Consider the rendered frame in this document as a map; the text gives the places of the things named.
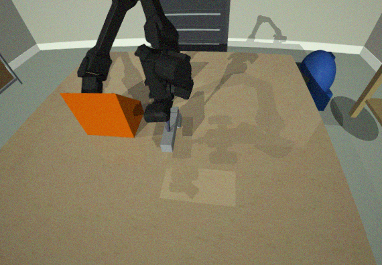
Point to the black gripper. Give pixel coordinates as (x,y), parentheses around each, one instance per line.
(159,110)

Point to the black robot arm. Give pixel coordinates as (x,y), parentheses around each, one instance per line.
(163,60)

